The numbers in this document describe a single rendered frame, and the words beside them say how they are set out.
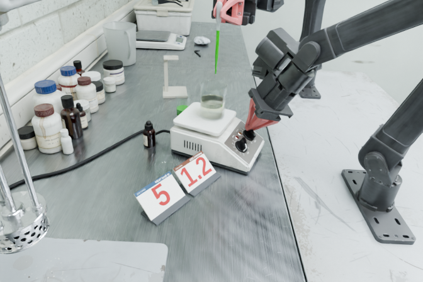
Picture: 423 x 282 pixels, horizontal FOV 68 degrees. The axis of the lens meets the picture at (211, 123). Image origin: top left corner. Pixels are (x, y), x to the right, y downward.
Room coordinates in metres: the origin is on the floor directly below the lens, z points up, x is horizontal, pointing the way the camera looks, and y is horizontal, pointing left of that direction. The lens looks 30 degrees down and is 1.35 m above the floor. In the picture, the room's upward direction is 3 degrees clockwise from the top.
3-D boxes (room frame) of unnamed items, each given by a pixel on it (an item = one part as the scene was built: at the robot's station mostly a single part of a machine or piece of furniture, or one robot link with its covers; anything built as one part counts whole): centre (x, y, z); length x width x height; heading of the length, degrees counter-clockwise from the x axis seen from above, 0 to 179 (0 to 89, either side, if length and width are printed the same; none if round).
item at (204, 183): (0.53, 0.02, 0.92); 0.09 x 0.06 x 0.04; 142
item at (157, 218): (0.45, 0.08, 0.92); 0.09 x 0.06 x 0.04; 142
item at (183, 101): (0.83, 0.09, 0.93); 0.04 x 0.04 x 0.06
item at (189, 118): (0.66, 0.01, 0.98); 0.12 x 0.12 x 0.01; 68
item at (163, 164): (0.56, 0.09, 0.91); 0.06 x 0.06 x 0.02
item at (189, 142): (0.65, -0.01, 0.94); 0.22 x 0.13 x 0.08; 68
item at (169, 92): (0.97, 0.13, 0.96); 0.08 x 0.08 x 0.13; 9
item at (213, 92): (0.67, 0.00, 1.03); 0.07 x 0.06 x 0.08; 159
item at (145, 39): (1.54, 0.28, 0.92); 0.26 x 0.19 x 0.05; 92
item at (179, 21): (1.88, 0.29, 0.97); 0.37 x 0.31 x 0.14; 2
